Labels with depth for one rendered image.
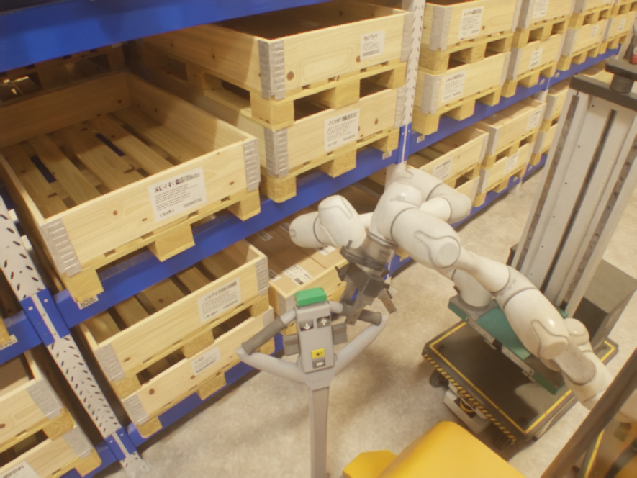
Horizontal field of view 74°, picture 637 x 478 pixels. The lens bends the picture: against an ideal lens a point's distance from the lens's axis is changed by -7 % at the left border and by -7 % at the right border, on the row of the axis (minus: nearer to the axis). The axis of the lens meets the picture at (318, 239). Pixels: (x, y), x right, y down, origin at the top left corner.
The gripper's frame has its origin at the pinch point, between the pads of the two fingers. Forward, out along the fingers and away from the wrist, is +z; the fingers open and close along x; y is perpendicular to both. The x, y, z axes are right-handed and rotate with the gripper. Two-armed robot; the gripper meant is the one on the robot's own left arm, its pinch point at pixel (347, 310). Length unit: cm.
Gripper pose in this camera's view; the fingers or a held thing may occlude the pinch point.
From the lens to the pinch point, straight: 126.4
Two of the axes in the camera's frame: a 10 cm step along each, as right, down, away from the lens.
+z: -4.0, 8.9, 2.3
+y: 8.7, 3.0, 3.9
